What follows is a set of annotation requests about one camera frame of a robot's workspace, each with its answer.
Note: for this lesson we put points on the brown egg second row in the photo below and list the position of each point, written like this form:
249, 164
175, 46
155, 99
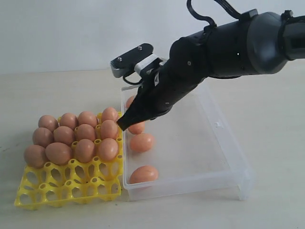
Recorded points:
108, 149
59, 153

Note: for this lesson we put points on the brown egg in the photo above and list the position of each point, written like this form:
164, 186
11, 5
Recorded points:
84, 150
35, 156
85, 131
42, 137
129, 101
142, 142
145, 173
109, 129
64, 134

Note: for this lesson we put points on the clear plastic container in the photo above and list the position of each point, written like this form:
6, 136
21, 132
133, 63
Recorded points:
195, 150

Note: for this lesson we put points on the yellow plastic egg tray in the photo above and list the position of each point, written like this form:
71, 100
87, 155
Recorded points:
77, 182

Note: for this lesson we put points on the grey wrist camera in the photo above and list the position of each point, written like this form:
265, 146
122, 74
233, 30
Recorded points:
135, 60

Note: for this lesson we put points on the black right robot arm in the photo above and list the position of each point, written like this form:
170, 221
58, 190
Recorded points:
254, 45

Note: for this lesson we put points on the brown egg placed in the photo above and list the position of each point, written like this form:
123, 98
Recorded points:
87, 117
69, 120
49, 122

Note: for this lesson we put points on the brown egg column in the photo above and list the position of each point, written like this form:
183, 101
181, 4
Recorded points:
137, 128

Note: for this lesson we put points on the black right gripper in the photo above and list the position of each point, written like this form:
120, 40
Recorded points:
173, 82

